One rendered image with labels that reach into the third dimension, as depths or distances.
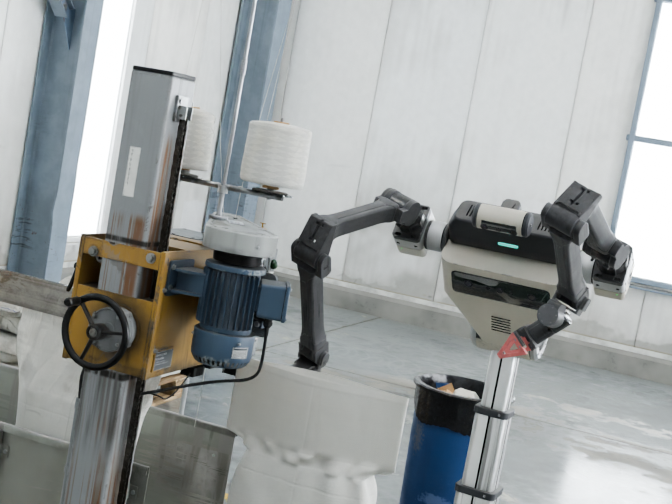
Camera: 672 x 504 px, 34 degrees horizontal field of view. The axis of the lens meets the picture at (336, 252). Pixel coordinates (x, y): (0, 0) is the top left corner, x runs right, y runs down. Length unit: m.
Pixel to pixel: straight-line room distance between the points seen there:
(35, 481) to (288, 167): 1.14
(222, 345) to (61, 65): 6.40
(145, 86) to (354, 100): 8.86
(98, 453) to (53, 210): 6.05
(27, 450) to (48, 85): 5.99
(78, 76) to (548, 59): 4.63
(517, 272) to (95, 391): 1.22
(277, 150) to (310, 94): 8.93
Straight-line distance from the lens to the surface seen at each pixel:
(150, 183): 2.67
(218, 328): 2.67
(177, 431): 3.57
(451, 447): 5.12
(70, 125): 8.73
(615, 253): 2.97
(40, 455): 3.20
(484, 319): 3.35
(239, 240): 2.61
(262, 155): 2.75
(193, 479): 3.57
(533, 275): 3.18
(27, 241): 9.03
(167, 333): 2.76
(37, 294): 3.40
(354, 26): 11.59
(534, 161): 10.96
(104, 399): 2.77
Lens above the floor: 1.66
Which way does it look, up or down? 6 degrees down
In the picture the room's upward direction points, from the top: 10 degrees clockwise
